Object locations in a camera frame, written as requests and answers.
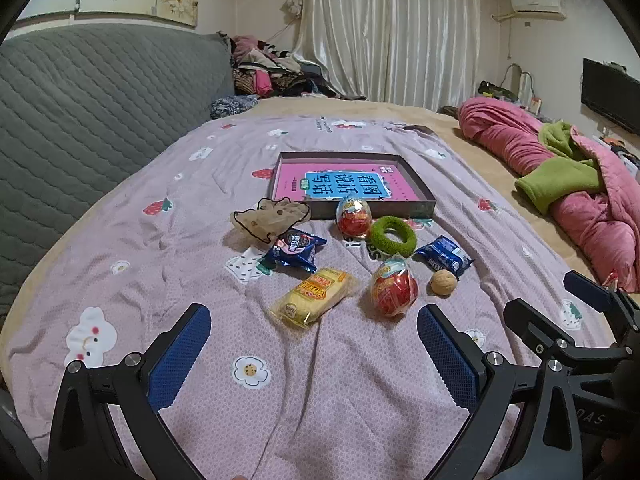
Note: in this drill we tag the green blanket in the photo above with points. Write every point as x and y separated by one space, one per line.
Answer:
555 185

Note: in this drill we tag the dark green bag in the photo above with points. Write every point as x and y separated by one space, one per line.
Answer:
495 91

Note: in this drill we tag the black television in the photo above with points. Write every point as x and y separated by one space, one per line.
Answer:
607 92

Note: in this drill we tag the dark cloth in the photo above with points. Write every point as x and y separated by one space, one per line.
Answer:
447 110

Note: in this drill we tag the pink quilt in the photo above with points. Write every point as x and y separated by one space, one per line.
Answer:
500 130

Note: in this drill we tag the white storage boxes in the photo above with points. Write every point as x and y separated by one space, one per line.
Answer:
622 152

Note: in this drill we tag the small orange white box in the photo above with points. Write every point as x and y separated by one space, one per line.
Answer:
536 105

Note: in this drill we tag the white air conditioner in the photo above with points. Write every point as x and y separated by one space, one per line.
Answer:
537 5

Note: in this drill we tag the red snack wrapper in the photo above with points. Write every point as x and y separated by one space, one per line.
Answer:
611 280

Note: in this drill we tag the pile of clothes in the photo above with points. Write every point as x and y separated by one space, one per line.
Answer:
270 67

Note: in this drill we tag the blue patterned cloth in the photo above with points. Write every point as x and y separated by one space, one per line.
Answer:
232 106

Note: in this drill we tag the walnut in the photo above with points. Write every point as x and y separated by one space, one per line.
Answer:
444 282

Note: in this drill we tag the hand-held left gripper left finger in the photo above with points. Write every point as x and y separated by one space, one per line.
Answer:
180 360

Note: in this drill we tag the yellow cake packet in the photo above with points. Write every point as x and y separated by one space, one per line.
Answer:
310 297

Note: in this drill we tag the grey quilted headboard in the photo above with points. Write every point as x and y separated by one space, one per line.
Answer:
100 110

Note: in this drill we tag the blue pink-print cookie packet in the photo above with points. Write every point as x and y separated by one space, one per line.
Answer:
295 250

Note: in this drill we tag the air conditioner pipe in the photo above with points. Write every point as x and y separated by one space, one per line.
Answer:
509 35

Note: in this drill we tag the green fuzzy scrunchie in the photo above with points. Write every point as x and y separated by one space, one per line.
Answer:
376 237

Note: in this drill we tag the beige black-trim scrunchie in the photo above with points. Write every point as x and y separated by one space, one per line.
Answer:
265 220

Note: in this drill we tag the pink printed bedsheet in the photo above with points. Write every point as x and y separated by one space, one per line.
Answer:
200 185

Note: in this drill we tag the white plush curtain tie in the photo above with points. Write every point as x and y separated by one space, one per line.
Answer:
293 5

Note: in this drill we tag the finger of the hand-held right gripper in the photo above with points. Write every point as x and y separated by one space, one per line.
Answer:
587 287
525 317

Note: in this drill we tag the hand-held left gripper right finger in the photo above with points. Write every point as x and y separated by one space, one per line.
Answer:
447 360

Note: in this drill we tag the red blue toy egg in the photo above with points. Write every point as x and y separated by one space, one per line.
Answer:
353 220
393 292

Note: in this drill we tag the dark grey shallow box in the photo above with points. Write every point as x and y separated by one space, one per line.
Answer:
400 211

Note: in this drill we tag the white curtain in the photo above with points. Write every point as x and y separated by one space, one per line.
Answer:
400 35

